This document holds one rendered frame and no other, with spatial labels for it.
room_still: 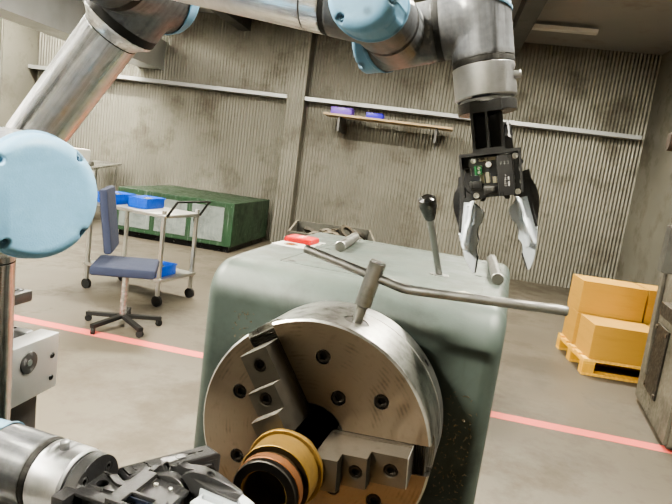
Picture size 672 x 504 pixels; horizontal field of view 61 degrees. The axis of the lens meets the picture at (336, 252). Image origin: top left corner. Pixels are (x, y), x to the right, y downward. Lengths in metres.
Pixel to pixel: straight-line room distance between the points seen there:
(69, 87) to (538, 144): 8.79
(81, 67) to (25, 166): 0.41
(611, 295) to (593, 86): 4.77
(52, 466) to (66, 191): 0.27
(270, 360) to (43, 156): 0.34
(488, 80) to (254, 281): 0.47
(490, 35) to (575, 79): 8.93
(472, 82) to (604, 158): 8.95
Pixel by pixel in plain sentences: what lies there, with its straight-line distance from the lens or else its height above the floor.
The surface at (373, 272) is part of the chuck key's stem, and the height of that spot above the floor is 1.30.
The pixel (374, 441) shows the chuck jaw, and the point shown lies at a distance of 0.75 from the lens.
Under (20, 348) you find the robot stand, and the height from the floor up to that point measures 1.12.
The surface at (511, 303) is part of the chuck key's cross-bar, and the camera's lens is 0.72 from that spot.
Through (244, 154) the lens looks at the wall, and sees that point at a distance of 9.98.
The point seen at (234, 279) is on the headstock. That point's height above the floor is 1.23.
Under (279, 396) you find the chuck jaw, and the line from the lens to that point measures 0.71.
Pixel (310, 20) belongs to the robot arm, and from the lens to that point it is 0.66.
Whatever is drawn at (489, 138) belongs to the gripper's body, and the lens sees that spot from 0.70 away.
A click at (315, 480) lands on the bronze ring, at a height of 1.08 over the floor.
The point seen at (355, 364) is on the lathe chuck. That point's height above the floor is 1.19.
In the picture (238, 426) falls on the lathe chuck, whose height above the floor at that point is 1.07.
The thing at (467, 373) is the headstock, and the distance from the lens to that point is 0.87.
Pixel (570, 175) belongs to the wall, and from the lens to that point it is 9.55.
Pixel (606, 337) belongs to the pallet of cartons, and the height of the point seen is 0.34.
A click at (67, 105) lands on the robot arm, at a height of 1.47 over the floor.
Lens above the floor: 1.43
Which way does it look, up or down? 9 degrees down
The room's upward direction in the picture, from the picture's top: 8 degrees clockwise
